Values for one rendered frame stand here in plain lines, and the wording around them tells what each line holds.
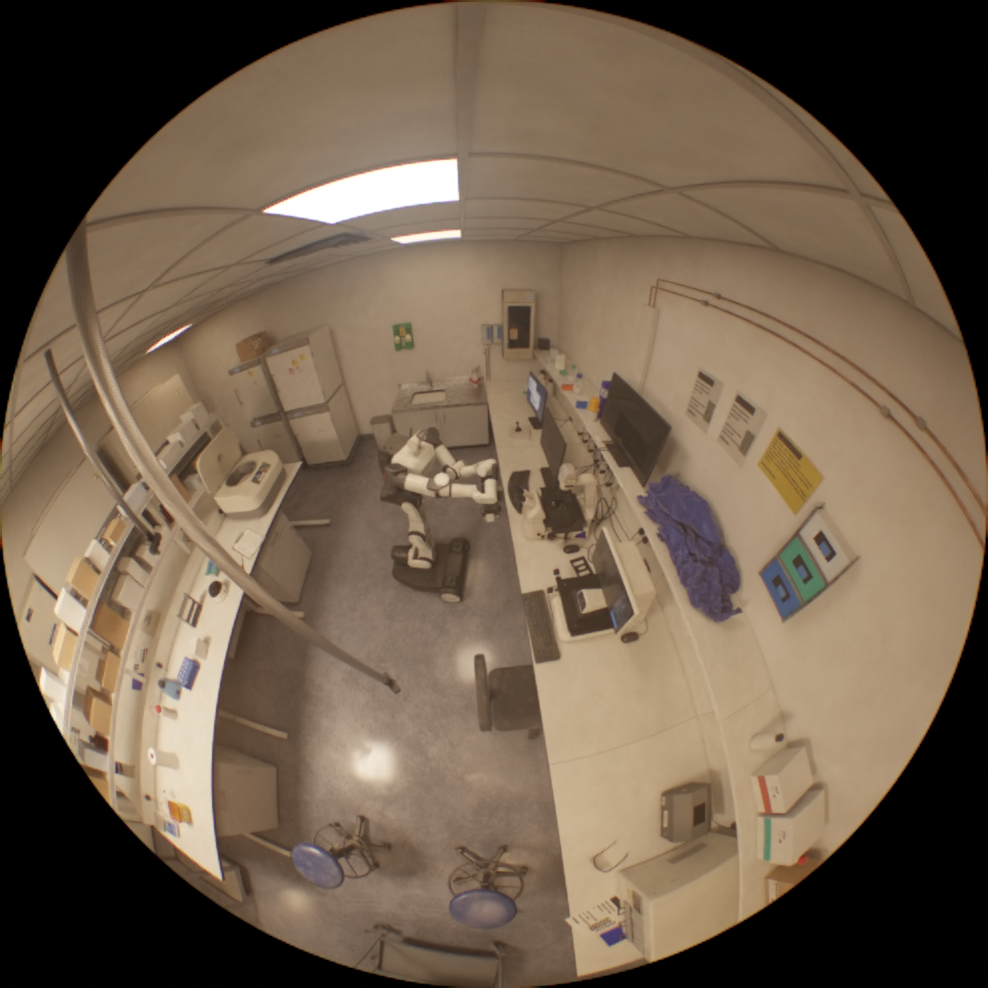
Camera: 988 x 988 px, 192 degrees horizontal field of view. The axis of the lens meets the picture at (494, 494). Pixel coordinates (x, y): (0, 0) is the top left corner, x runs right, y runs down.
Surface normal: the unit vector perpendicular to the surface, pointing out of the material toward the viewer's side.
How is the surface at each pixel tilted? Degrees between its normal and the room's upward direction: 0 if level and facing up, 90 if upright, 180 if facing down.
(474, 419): 90
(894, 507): 90
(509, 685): 0
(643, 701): 0
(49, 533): 82
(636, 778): 0
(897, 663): 90
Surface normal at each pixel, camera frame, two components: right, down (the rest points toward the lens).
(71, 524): 0.98, -0.18
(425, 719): -0.02, -0.71
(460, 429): 0.10, 0.70
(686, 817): -0.72, -0.51
